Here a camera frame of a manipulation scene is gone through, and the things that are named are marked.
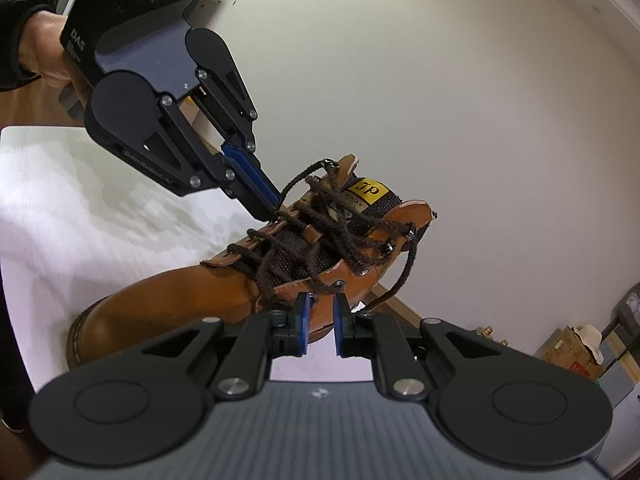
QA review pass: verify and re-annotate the dark brown shoelace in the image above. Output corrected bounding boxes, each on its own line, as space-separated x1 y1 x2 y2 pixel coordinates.
226 155 436 310

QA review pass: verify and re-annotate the cardboard box with hat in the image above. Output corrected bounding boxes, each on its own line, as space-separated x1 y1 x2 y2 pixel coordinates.
535 324 604 382

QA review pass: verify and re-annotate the person's left hand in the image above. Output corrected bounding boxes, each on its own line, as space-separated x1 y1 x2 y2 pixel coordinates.
18 11 92 104

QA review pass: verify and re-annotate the tan leather lace-up boot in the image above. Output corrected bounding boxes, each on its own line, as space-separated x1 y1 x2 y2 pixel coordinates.
66 154 436 367

